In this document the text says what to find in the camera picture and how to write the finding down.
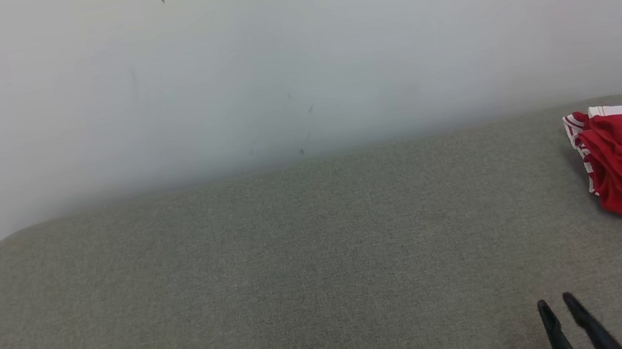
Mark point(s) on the grey fabric sofa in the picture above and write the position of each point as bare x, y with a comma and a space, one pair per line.
301, 264

